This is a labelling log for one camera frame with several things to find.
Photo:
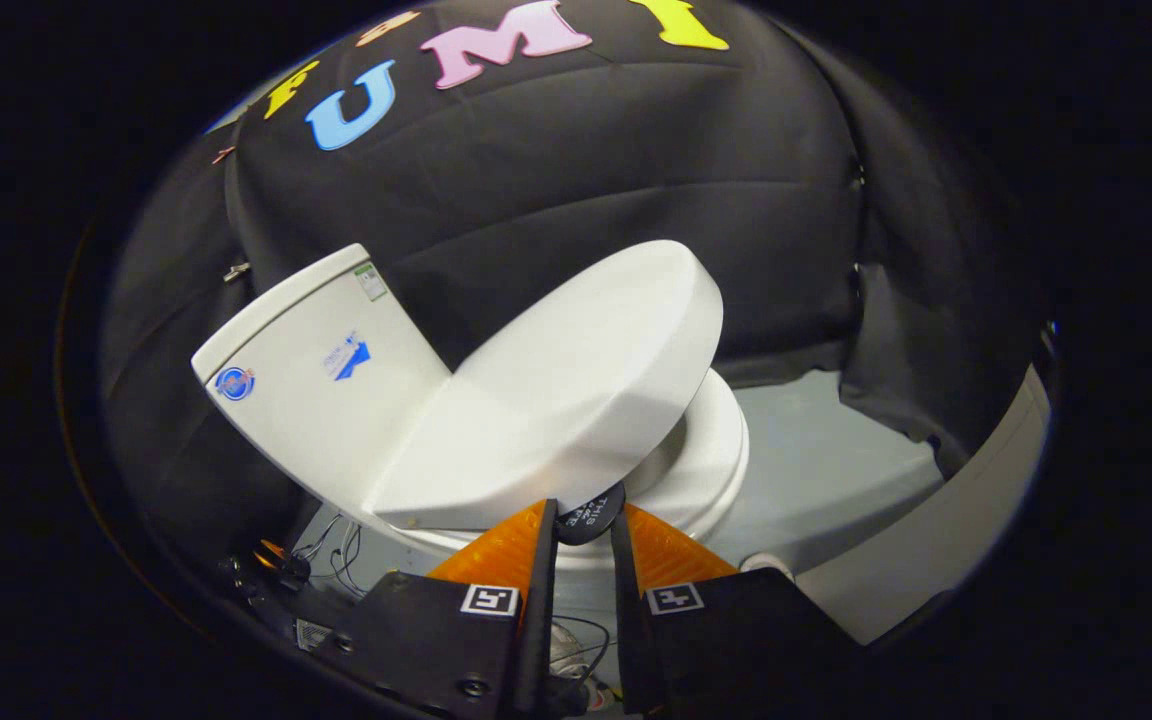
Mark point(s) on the metal cloth clip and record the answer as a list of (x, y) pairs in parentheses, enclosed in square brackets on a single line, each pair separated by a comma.
[(224, 155), (236, 271)]

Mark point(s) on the black backdrop cloth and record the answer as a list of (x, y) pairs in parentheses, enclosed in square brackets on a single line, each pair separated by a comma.
[(586, 170)]

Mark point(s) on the white toilet lid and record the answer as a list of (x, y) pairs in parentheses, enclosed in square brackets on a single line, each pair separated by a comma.
[(556, 380)]

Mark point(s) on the white toilet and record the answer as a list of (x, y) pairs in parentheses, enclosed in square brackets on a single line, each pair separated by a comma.
[(316, 400)]

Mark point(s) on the white board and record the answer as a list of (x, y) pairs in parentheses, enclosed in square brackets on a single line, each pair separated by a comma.
[(936, 560)]

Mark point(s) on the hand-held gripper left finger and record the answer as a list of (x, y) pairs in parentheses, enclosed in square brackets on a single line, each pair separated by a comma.
[(541, 600)]

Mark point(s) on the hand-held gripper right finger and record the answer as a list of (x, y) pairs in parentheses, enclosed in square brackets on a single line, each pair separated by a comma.
[(626, 610)]

